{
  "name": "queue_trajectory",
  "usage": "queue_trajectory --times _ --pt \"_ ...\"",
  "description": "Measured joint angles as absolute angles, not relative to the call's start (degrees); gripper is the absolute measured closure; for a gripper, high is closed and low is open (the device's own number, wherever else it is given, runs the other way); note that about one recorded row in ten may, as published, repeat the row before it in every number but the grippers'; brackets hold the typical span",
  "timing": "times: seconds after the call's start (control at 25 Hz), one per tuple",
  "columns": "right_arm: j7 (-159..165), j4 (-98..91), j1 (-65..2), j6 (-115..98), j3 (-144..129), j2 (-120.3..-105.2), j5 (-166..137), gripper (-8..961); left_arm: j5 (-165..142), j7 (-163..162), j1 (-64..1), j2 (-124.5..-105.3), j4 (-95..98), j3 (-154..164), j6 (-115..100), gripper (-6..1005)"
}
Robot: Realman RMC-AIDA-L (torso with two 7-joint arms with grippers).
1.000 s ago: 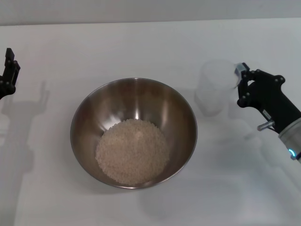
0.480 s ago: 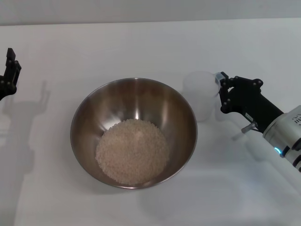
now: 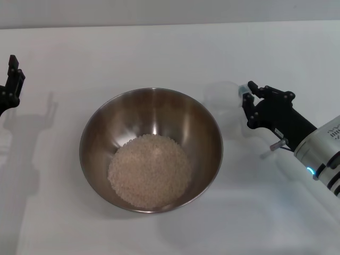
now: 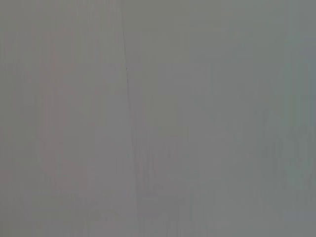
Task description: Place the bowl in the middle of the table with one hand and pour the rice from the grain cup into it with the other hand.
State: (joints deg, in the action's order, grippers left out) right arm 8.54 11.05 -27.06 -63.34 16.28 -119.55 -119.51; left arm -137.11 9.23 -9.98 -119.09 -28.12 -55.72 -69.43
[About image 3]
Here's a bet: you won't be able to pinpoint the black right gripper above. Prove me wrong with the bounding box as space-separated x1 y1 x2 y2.
242 80 318 152

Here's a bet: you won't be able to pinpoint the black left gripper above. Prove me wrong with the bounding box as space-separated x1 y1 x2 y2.
0 54 26 116

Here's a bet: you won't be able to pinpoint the clear plastic measuring cup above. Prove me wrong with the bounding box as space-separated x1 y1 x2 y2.
202 80 252 118

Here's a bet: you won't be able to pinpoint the stainless steel mixing bowl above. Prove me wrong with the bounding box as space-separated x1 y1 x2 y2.
79 87 224 214

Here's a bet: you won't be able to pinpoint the white rice grains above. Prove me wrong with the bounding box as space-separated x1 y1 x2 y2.
107 134 192 209

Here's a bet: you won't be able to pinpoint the thin gripper cable with plug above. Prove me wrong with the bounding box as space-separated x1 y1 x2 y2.
268 139 296 154

